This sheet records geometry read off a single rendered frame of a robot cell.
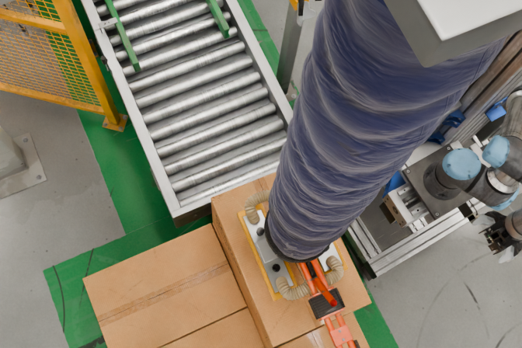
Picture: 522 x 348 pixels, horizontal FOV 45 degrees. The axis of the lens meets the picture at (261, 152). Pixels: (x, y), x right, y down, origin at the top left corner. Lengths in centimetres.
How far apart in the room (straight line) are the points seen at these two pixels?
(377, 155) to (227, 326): 184
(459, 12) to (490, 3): 3
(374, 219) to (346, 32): 252
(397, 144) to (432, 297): 253
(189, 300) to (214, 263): 19
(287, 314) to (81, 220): 148
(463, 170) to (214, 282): 116
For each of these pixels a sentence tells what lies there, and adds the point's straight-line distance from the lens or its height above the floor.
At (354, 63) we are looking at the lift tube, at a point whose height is 260.
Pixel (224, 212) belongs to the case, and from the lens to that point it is 241.
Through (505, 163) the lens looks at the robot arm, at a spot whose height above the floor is 184.
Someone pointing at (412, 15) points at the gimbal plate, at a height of 286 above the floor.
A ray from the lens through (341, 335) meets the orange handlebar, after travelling 213.
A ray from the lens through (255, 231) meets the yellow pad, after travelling 226.
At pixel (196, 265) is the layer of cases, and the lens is 278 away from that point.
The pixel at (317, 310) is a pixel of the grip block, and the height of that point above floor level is 120.
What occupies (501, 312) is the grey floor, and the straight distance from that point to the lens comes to 360.
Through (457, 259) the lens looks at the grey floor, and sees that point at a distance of 355.
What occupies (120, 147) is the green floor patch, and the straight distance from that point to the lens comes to 353.
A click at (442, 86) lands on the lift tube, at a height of 262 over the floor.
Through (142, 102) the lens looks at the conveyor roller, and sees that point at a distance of 302.
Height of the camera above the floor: 329
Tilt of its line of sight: 71 degrees down
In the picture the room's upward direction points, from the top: 9 degrees clockwise
